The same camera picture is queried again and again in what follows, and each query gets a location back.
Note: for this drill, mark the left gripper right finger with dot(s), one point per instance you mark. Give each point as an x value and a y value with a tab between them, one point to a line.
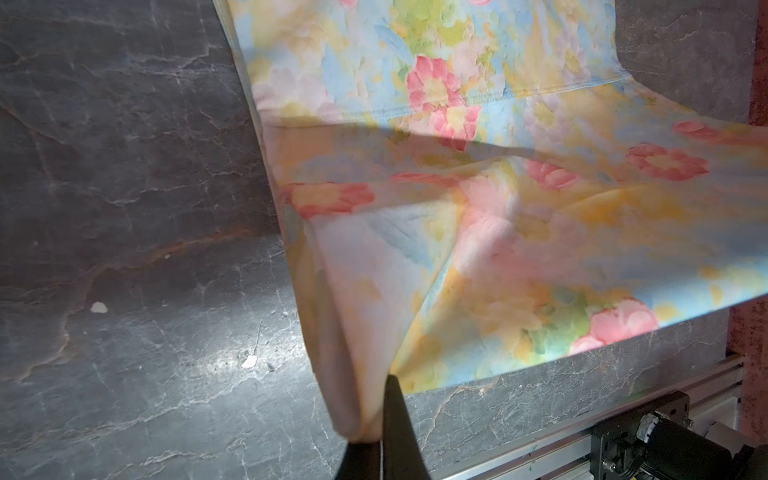
401	455

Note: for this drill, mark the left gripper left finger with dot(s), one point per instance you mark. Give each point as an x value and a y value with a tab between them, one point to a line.
361	461

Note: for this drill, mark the floral pastel skirt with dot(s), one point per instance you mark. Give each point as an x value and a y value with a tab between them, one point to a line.
471	188

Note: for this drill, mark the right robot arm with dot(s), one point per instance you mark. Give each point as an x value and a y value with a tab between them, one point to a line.
675	452

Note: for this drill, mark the aluminium front rail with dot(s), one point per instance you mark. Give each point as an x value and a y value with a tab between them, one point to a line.
562	450

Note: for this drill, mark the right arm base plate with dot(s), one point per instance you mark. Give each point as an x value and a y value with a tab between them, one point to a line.
617	451

